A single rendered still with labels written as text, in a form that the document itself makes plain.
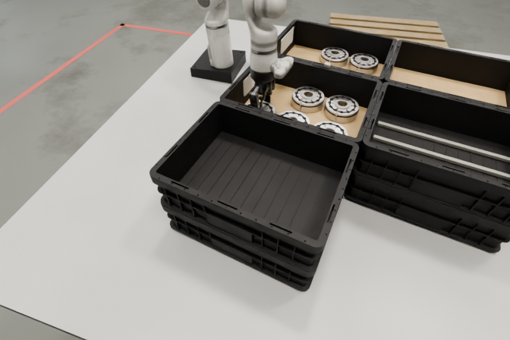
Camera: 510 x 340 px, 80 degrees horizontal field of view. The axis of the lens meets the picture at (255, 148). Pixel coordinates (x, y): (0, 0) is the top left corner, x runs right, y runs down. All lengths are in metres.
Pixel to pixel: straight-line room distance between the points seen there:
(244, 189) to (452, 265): 0.55
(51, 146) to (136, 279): 1.71
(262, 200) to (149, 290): 0.34
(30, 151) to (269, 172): 1.93
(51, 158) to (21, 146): 0.27
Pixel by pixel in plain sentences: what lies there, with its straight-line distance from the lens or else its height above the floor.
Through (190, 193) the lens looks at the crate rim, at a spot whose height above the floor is 0.93.
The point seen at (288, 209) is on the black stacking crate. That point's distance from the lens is 0.74.
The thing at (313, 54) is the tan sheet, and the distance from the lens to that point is 1.30.
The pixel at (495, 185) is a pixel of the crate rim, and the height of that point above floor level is 0.93.
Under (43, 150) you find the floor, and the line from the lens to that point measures 2.44.
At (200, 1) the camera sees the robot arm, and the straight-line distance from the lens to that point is 1.24.
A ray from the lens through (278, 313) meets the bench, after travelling 0.77.
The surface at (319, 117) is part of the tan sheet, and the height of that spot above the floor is 0.83.
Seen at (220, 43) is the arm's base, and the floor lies 0.86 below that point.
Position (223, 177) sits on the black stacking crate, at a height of 0.83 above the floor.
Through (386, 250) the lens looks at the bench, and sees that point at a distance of 0.89.
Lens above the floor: 1.44
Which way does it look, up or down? 46 degrees down
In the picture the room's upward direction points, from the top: straight up
